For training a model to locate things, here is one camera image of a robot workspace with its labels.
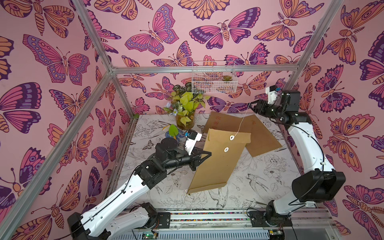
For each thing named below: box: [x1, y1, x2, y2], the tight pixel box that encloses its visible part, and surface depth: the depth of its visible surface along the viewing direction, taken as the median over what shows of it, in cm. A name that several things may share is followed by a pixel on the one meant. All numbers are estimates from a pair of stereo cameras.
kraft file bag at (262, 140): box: [240, 114, 283, 157], surface depth 111 cm
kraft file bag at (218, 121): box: [204, 111, 252, 134], surface depth 119 cm
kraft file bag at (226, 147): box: [187, 128, 251, 195], surface depth 62 cm
